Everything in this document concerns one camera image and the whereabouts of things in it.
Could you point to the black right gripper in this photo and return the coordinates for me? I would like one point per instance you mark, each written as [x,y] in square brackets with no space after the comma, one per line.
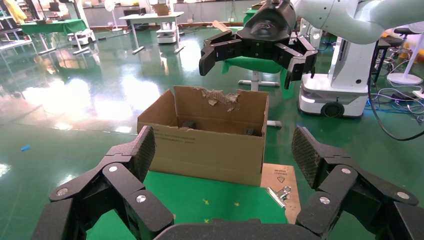
[268,30]

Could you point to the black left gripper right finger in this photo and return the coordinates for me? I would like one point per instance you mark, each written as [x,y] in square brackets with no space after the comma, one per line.
[344,188]

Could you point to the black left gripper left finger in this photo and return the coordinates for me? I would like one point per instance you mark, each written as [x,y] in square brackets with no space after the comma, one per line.
[129,185]

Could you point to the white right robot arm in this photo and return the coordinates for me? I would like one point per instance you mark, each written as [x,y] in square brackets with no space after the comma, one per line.
[348,16]

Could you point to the brown cardboard sheet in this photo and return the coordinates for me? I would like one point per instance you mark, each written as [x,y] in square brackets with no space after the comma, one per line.
[281,175]

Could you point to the large open cardboard carton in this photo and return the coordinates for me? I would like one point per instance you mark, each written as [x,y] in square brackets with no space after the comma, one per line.
[205,155]

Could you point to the brown cardboard box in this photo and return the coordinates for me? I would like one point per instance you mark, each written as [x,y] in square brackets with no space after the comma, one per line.
[161,9]

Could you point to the green cloth covered table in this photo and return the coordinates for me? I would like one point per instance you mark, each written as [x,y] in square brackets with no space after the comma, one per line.
[53,26]
[255,64]

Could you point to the green table cloth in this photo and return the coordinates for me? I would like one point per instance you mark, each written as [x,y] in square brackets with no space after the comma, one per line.
[185,198]

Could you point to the silver binder clip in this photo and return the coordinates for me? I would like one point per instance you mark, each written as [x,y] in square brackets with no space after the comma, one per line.
[276,196]

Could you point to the black foam insert block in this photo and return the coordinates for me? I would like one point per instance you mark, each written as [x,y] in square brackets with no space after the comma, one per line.
[188,124]
[249,132]

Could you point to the white wheeled robot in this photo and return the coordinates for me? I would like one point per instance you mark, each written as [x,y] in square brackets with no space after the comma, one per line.
[348,66]

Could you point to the white low mobile cart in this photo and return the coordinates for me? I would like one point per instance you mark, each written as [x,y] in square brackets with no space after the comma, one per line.
[166,34]

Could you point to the small blue floor object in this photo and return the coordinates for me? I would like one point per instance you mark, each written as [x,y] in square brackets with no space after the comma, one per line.
[25,148]

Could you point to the white office table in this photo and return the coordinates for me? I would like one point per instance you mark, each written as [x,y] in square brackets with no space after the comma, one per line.
[149,16]

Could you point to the white round base stand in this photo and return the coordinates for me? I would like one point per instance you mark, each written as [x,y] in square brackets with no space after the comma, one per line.
[404,78]

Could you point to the black round stool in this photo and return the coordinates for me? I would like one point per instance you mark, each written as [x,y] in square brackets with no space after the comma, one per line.
[402,31]

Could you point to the white wheeled cart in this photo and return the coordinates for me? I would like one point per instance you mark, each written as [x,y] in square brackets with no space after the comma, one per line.
[82,36]

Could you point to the white standing fan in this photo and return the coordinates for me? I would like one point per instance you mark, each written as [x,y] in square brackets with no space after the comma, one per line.
[109,5]

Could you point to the metal shelf rack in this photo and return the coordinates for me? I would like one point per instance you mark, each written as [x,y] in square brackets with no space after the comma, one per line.
[13,36]

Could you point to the yellow hanging garment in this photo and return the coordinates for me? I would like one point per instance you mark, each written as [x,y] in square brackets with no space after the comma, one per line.
[16,11]

